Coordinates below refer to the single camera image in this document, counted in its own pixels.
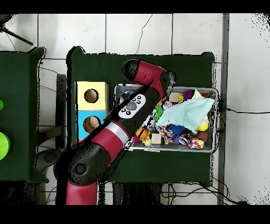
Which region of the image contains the mint green knitted cloth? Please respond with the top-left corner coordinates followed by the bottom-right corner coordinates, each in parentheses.
top-left (156, 97), bottom-right (215, 133)

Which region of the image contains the wooden box with three holes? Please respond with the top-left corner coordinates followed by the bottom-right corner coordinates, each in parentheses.
top-left (75, 81), bottom-right (110, 142)

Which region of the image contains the black and white soccer ball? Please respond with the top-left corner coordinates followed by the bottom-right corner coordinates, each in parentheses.
top-left (144, 115), bottom-right (156, 130)

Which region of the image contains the small orange basketball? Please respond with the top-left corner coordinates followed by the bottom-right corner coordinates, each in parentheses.
top-left (135, 126), bottom-right (149, 139)

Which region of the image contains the small wooden cube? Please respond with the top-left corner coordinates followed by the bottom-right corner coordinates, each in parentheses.
top-left (168, 92), bottom-right (180, 104)
top-left (151, 133), bottom-right (162, 144)

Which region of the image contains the purple spiky ball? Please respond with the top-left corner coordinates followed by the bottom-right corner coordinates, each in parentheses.
top-left (182, 89), bottom-right (195, 100)

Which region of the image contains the cream knitted cloth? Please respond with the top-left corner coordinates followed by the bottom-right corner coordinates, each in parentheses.
top-left (192, 89), bottom-right (210, 127)

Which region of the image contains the dark green side table cloth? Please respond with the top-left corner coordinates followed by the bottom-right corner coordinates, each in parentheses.
top-left (0, 46), bottom-right (50, 183)

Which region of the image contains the large lime green object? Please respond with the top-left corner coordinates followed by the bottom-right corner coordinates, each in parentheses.
top-left (0, 132), bottom-right (11, 161)

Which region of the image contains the black tripod leg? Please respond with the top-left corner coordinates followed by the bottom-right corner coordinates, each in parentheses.
top-left (0, 26), bottom-right (34, 46)

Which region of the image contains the wire mesh bin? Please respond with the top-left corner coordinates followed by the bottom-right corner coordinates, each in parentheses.
top-left (113, 82), bottom-right (218, 153)

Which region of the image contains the black floor cable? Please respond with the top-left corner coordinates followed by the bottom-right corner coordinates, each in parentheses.
top-left (226, 108), bottom-right (270, 115)

